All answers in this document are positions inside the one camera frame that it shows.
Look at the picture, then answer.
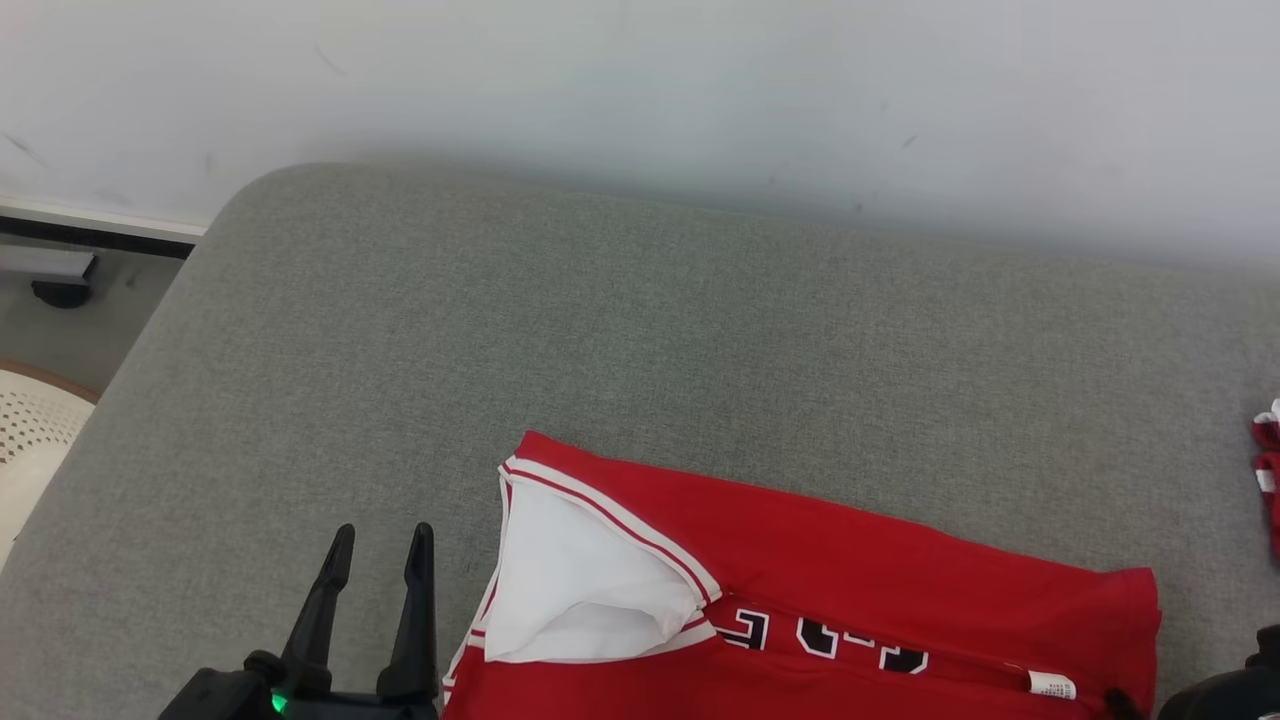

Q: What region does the grey fabric sofa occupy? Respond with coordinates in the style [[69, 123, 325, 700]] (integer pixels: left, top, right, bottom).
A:
[[0, 161, 1280, 720]]

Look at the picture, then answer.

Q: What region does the red shorts white waistband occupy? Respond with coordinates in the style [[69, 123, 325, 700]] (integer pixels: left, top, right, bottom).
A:
[[1251, 397, 1280, 562]]

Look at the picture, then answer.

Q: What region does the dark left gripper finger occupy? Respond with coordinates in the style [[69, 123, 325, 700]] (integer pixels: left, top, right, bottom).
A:
[[376, 521, 439, 702], [282, 522, 357, 699]]

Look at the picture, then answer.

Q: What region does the white perforated laundry basket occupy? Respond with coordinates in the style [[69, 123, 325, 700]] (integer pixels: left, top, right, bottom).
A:
[[0, 364, 100, 572]]

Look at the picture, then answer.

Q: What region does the grey and black floor object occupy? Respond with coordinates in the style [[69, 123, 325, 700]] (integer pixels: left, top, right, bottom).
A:
[[0, 244, 100, 310]]

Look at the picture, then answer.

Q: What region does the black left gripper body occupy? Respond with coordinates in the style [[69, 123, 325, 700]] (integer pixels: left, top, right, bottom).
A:
[[157, 650, 442, 720]]

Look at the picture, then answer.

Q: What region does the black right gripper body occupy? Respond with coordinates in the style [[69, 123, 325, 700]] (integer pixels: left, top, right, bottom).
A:
[[1157, 663, 1280, 720]]

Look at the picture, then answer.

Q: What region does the red white basketball jersey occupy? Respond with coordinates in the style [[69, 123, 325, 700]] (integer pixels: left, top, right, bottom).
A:
[[439, 429, 1164, 720]]

